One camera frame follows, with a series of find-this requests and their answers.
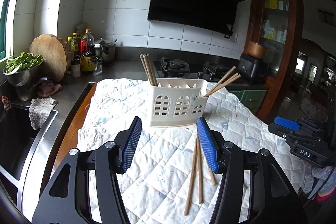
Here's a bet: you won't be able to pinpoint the white dish rag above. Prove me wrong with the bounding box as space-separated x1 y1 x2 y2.
28 97 58 131

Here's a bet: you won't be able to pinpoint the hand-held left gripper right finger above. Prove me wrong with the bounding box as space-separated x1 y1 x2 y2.
196 117 308 224

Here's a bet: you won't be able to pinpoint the small glass jar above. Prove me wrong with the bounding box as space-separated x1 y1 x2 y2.
92 59 102 76

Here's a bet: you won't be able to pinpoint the green leafy vegetables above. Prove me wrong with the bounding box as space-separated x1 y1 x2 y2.
4 52 44 74

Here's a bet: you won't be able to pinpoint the round wooden cutting board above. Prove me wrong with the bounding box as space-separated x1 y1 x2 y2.
29 34 69 83

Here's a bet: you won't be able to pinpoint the yellow cap sauce bottle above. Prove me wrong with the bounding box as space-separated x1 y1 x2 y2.
67 37 74 74

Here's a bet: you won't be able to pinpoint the black gas stove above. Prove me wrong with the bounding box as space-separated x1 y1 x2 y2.
154 57 245 83

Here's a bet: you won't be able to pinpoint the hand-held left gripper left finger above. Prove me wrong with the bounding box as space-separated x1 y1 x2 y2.
31 116 142 224

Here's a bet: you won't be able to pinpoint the steel cooking pot with lid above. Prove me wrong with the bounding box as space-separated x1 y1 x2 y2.
94 39 117 66

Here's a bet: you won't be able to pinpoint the metal pot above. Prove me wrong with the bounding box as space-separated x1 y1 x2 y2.
15 76 53 102

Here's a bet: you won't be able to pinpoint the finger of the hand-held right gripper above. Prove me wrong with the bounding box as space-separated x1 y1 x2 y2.
274 116 301 131
268 123 292 139

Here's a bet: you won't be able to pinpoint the green window frame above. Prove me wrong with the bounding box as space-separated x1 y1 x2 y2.
0 0 17 62

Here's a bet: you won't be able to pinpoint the white plastic utensil holder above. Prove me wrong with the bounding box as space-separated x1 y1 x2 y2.
148 78 208 128

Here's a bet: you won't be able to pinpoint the white quilted mat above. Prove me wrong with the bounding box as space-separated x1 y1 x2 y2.
77 78 309 224

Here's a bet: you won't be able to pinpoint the small white shaker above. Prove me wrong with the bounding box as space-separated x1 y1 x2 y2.
71 59 81 78

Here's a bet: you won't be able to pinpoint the pink cloth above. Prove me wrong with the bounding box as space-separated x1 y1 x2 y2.
37 82 63 98

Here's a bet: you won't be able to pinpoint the metal bowl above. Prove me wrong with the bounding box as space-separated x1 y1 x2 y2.
3 57 44 87

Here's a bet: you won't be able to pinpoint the wooden glass door cabinet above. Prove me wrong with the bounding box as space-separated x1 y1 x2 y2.
243 0 305 123

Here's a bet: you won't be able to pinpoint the copper pot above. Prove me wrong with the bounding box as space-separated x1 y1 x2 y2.
247 41 269 58

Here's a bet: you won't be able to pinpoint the green drawer cabinet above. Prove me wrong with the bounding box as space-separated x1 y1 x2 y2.
230 90 267 116

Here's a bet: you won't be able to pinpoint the steel sink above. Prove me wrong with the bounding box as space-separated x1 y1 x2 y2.
0 105 59 184

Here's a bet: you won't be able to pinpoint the large clear oil bottle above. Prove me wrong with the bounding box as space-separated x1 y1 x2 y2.
80 29 96 73

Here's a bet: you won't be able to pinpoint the red white scrubber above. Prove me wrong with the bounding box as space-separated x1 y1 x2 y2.
0 95 11 110

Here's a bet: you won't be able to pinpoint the black countertop appliance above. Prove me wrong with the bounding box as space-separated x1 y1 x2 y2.
238 53 269 83

